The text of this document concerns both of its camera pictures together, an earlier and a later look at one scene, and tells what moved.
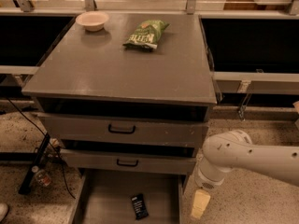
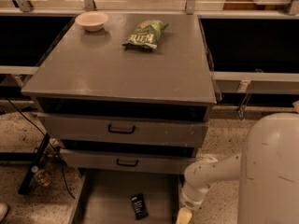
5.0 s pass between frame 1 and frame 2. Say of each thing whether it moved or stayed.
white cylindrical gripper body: moved
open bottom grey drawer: stayed
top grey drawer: stayed
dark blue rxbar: stayed
